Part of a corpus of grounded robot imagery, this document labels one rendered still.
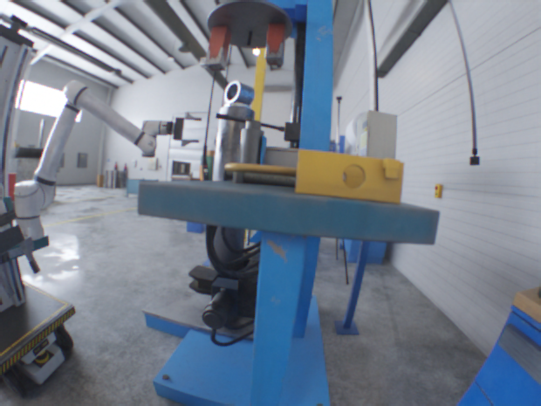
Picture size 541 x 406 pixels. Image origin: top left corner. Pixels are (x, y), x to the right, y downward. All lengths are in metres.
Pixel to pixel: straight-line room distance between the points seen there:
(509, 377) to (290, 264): 0.46
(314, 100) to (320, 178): 1.00
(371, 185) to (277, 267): 0.17
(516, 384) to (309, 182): 0.51
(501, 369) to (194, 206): 0.59
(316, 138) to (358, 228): 0.98
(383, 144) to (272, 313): 1.31
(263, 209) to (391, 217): 0.16
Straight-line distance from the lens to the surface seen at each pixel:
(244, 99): 1.40
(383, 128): 1.53
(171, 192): 0.31
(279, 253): 0.31
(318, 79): 1.34
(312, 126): 1.25
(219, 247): 1.33
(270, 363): 0.42
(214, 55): 1.59
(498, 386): 0.54
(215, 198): 0.28
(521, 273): 1.90
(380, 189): 0.34
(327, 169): 0.32
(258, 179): 0.58
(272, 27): 1.61
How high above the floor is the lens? 1.08
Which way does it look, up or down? 6 degrees down
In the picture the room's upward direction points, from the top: 5 degrees clockwise
